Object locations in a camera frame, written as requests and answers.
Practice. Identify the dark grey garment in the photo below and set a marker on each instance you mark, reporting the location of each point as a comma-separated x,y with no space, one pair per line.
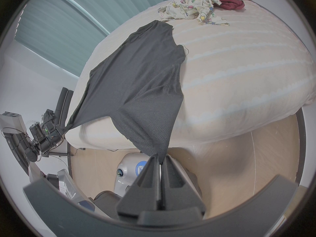
48,117

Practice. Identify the black T-shirt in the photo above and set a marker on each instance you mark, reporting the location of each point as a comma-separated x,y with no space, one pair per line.
138,88

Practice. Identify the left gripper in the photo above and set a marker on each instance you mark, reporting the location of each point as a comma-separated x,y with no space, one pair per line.
50,141

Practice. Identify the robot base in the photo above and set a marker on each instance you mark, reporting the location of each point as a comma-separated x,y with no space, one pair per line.
126,179

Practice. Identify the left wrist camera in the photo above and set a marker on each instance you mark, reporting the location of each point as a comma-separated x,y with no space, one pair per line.
36,131

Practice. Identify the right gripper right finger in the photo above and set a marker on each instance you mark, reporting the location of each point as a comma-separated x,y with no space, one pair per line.
179,189

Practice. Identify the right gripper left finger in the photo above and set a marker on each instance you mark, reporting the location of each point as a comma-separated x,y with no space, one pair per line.
145,189

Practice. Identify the white printed pyjama top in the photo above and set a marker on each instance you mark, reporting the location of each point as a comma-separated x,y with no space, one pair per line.
187,7

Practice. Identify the blue-green curtain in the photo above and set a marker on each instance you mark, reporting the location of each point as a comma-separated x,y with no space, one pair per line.
54,33
118,6

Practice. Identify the dark grey chest of drawers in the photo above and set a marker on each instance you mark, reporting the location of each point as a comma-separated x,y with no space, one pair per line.
61,102

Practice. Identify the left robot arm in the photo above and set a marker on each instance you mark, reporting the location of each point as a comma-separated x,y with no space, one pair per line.
24,147

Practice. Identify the bed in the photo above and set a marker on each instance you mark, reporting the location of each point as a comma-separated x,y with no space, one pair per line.
234,78

